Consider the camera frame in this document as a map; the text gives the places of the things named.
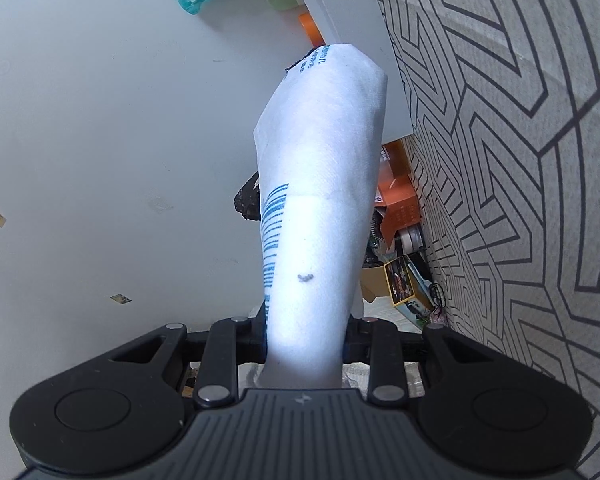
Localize white tape roll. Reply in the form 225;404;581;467
396;225;424;253

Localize white jar with orange lid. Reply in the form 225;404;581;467
298;10;326;44

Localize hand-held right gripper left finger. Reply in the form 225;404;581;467
110;316;269;407

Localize geometric patterned tablecloth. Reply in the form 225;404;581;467
362;0;600;471

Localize colourful printed box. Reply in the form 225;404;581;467
382;255;437;319

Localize white printed shopping bag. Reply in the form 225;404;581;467
252;43;389;391

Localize thin black cable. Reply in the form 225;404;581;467
426;282;449;312

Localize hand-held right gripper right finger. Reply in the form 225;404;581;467
341;317;487;407

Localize white cardboard box lid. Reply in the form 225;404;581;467
280;0;417;142

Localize black plastic bag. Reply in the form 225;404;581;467
233;170;264;222

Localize orange cardboard box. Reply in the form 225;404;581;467
374;140;427;242

